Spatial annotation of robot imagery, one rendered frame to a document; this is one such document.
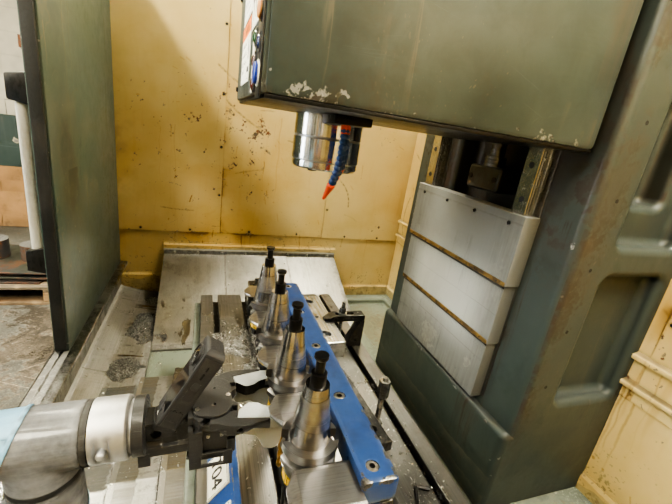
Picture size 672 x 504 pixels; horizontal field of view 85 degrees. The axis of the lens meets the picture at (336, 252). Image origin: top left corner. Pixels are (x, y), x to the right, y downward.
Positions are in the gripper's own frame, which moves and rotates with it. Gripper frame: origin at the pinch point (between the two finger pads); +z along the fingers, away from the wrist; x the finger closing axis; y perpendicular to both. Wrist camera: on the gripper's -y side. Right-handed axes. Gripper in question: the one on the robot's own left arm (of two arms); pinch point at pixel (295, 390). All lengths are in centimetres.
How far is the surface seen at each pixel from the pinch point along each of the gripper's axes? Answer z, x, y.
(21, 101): -55, -78, -32
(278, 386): -3.0, 2.6, -3.3
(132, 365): -36, -84, 52
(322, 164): 12.8, -39.9, -27.0
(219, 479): -9.6, -9.0, 24.7
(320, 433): -0.6, 13.0, -5.5
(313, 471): -1.6, 14.9, -2.6
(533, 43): 39, -15, -52
